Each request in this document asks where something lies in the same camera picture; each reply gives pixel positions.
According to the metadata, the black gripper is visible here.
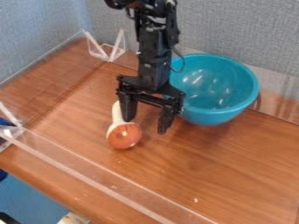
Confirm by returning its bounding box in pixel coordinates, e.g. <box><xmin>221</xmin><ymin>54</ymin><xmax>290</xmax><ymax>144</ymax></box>
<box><xmin>117</xmin><ymin>50</ymin><xmax>185</xmax><ymax>135</ymax></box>

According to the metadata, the blue plastic bowl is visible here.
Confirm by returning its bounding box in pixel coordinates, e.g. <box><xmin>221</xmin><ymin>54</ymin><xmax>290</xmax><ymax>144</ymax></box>
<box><xmin>170</xmin><ymin>53</ymin><xmax>260</xmax><ymax>126</ymax></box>

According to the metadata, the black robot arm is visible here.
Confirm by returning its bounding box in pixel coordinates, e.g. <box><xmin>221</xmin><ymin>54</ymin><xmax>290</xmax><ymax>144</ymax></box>
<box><xmin>105</xmin><ymin>0</ymin><xmax>185</xmax><ymax>134</ymax></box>

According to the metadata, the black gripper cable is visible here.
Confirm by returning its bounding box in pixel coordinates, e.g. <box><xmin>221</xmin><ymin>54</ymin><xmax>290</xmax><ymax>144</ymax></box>
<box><xmin>167</xmin><ymin>46</ymin><xmax>187</xmax><ymax>74</ymax></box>

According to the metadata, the clear acrylic barrier wall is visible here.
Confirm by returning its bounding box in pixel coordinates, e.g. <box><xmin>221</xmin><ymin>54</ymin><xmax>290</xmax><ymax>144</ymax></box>
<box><xmin>0</xmin><ymin>28</ymin><xmax>299</xmax><ymax>224</ymax></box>

